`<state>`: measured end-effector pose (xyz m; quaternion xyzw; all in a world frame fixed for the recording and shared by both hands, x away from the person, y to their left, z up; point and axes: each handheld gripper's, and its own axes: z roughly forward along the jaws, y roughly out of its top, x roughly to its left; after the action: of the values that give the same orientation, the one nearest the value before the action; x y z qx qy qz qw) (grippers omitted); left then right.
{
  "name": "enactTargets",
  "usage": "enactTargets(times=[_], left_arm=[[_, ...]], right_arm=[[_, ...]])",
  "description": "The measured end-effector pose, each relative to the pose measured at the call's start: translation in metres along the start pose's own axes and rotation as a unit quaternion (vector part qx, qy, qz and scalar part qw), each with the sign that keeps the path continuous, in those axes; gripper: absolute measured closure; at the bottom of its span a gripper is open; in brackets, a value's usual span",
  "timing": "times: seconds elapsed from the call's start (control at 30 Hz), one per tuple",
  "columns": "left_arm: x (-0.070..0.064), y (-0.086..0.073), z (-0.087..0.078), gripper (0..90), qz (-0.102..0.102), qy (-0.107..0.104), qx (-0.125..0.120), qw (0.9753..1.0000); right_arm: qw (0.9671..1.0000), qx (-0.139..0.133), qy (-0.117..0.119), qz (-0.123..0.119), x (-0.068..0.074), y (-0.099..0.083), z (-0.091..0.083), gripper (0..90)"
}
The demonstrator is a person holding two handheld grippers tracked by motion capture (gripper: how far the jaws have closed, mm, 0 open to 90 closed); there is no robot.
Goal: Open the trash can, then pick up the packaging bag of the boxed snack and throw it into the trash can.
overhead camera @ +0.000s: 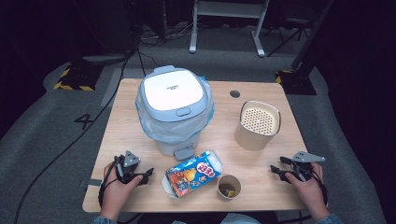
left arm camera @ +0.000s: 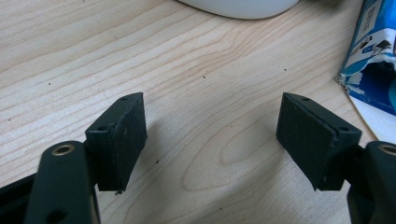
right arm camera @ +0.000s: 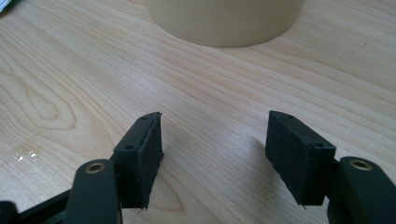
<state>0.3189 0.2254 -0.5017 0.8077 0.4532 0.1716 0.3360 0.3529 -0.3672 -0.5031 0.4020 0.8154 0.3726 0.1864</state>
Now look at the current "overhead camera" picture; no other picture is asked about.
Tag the brown paper cup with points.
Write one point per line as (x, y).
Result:
(221, 194)

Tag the white and blue pedal bin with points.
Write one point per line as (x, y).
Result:
(171, 90)

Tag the black stand with striped base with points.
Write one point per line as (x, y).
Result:
(299, 81)
(79, 79)

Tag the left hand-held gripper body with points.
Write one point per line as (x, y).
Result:
(130, 159)

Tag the clear plastic bin liner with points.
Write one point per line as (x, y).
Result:
(174, 129)

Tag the beige strainer container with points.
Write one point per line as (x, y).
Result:
(252, 138)

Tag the black tripod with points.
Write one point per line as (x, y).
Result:
(289, 32)

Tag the person's jeans lap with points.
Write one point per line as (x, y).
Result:
(239, 219)

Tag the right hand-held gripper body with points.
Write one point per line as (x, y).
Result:
(306, 157)

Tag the grey tape strip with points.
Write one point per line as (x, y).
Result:
(91, 183)

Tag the used tea bag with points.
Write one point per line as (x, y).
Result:
(228, 190)

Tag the person's right hand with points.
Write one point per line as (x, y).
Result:
(311, 193)

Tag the blue snack box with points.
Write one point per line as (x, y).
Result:
(191, 174)

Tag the person's left hand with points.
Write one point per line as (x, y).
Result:
(115, 194)

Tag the white desk frame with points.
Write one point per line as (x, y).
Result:
(229, 9)

